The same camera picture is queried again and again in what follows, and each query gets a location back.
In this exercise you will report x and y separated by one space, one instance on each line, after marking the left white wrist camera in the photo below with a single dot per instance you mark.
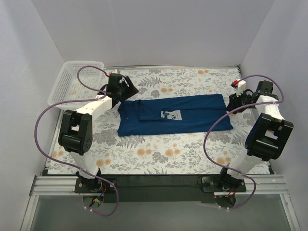
115 71

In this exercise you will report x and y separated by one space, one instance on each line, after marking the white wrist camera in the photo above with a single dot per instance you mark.
240 86
115 71

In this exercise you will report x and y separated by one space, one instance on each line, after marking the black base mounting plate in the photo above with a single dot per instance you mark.
168 188

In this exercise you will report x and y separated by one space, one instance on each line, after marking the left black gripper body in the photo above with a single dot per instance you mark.
127 86

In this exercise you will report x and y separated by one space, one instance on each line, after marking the aluminium frame rail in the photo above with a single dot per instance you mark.
65 185

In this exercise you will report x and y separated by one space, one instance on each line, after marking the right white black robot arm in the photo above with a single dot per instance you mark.
267 138

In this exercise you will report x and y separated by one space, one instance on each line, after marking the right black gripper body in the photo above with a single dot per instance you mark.
237 103

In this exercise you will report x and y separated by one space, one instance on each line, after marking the blue printed t shirt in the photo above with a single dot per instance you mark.
173 115

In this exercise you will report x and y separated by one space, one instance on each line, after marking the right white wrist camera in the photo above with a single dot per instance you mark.
240 86

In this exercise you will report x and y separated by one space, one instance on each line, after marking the white plastic mesh basket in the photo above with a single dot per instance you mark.
69 83

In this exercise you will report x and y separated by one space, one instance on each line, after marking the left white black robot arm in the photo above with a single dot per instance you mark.
76 132

